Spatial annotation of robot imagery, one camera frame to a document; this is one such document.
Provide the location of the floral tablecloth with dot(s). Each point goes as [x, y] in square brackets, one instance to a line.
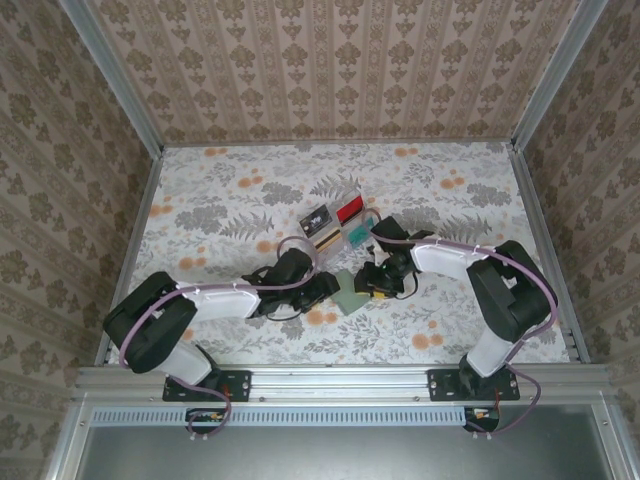
[225, 175]

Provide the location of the aluminium side rail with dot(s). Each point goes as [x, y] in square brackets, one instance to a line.
[130, 250]
[550, 240]

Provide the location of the clear acrylic card organizer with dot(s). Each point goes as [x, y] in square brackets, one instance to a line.
[331, 256]

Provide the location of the aluminium lower frame rail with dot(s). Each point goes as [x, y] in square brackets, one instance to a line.
[614, 440]
[62, 440]

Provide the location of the gold striped credit card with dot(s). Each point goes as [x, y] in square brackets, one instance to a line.
[327, 241]

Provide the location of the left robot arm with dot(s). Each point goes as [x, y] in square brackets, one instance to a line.
[225, 305]

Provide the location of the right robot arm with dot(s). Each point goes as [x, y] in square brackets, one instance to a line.
[440, 260]

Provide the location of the red credit card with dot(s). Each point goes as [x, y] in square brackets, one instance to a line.
[350, 207]

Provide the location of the grey metal panel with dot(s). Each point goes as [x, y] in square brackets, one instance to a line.
[340, 455]

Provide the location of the thin aluminium wall rail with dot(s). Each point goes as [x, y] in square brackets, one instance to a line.
[340, 144]

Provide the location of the aluminium corner post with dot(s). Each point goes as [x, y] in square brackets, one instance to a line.
[113, 75]
[558, 75]

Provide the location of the black credit card white logo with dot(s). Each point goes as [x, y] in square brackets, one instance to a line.
[316, 220]

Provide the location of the green card holder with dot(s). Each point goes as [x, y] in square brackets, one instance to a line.
[347, 300]

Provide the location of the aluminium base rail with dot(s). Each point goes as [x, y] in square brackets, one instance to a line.
[340, 382]

